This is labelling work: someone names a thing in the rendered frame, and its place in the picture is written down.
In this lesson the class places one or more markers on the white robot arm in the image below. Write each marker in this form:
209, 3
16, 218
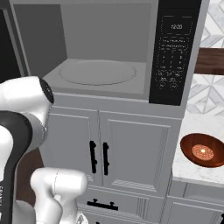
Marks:
20, 96

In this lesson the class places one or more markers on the grey drawer front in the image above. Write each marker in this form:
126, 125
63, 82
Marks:
137, 205

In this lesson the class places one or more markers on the brown wooden bowl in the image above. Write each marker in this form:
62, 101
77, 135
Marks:
189, 145

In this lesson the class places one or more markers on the dark wooden wall shelf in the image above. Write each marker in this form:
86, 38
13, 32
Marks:
210, 61

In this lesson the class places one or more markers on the grey round turntable plate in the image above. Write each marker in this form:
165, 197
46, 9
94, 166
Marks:
97, 72

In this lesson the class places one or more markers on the grey microwave oven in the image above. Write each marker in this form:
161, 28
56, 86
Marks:
175, 8

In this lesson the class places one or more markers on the round brown waffle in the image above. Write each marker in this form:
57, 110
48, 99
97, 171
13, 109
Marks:
202, 152

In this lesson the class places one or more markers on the grey base cabinet run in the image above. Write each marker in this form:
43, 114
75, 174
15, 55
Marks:
195, 204

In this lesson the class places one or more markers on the black microwave door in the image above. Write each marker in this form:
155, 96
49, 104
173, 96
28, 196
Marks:
7, 52

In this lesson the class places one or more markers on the grey cupboard door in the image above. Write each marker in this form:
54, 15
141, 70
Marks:
68, 137
137, 151

